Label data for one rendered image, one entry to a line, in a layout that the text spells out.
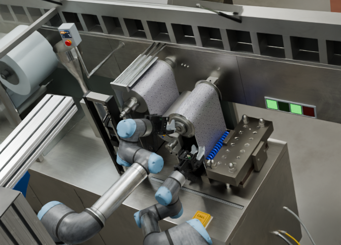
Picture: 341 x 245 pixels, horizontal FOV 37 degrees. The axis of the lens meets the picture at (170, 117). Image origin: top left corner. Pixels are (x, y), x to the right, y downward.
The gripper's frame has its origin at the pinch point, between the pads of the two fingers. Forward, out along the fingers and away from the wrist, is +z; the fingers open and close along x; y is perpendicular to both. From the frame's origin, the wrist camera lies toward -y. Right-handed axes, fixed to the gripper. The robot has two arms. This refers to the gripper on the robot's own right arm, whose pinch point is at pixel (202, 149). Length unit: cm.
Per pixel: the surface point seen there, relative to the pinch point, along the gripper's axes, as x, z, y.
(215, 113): -0.3, 16.0, 9.0
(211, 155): -2.2, 2.4, -5.8
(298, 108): -37.3, 29.4, 9.9
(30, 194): 132, -29, -56
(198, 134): -0.3, 0.2, 9.5
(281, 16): -34, 32, 56
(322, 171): -14, 96, -109
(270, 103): -23.3, 29.4, 9.7
